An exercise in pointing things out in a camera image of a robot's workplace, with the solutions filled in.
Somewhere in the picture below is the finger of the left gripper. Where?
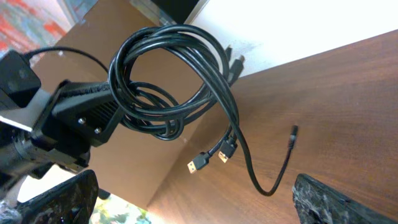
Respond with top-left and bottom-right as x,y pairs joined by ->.
52,93 -> 123,147
60,82 -> 110,96

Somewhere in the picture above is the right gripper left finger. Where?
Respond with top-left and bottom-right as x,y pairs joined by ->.
17,170 -> 99,223

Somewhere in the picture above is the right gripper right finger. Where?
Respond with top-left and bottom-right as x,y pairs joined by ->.
292,174 -> 396,224

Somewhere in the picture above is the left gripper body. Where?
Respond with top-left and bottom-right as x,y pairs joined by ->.
31,80 -> 90,173

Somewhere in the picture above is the black cable bundle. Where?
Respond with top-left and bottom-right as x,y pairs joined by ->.
107,24 -> 299,197

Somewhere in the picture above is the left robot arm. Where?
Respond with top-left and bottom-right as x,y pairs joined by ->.
1,80 -> 123,198

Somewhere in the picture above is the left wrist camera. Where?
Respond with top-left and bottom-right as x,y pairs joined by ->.
0,49 -> 52,133

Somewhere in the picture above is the left camera cable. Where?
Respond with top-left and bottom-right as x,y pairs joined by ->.
23,46 -> 109,74

